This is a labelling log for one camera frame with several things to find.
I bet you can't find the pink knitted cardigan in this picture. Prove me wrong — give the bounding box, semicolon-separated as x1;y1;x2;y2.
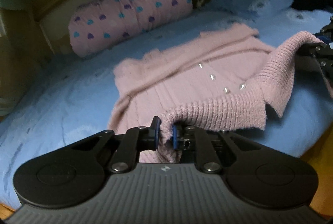
107;23;323;163

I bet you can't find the blue dandelion pillow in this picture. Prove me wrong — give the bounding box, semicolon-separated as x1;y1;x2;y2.
204;0;294;19

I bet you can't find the blue dandelion bed sheet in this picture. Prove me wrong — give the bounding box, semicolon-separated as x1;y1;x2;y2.
1;7;331;209

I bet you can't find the pink heart-print rolled quilt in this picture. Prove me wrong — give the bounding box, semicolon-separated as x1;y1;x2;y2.
68;0;193;58

